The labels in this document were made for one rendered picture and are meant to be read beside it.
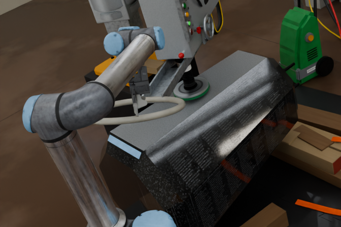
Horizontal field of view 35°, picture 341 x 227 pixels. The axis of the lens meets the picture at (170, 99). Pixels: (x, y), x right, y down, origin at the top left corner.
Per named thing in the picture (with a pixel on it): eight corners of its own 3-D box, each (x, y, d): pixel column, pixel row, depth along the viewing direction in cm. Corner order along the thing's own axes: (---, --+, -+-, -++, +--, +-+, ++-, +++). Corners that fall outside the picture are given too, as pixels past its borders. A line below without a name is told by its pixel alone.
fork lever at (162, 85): (180, 42, 330) (178, 34, 327) (209, 39, 322) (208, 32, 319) (137, 104, 277) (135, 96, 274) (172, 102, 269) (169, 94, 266)
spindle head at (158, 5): (178, 34, 330) (158, -35, 308) (211, 31, 321) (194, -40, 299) (158, 65, 303) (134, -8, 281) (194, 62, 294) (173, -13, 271)
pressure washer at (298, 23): (308, 59, 481) (294, -33, 438) (335, 71, 453) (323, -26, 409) (276, 75, 472) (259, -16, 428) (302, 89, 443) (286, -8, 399)
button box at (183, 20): (190, 35, 293) (177, -13, 279) (195, 34, 292) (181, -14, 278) (185, 42, 287) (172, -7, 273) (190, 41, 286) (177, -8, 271)
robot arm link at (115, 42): (126, 30, 204) (138, 27, 216) (99, 34, 209) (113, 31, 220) (129, 54, 206) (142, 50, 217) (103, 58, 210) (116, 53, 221)
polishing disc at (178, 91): (195, 100, 305) (195, 99, 304) (166, 95, 318) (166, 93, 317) (215, 80, 317) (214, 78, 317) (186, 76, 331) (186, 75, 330)
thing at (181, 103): (114, 103, 284) (113, 97, 284) (200, 100, 264) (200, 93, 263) (60, 126, 240) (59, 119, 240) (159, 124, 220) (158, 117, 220)
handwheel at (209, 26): (201, 33, 317) (195, 10, 309) (217, 32, 312) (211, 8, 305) (194, 45, 305) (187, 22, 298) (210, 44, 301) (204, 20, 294)
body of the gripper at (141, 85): (150, 95, 225) (146, 66, 223) (129, 97, 224) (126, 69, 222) (148, 91, 232) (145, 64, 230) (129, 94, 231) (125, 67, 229)
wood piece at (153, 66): (137, 71, 376) (135, 64, 373) (146, 63, 381) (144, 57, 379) (158, 75, 363) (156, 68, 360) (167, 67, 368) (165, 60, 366)
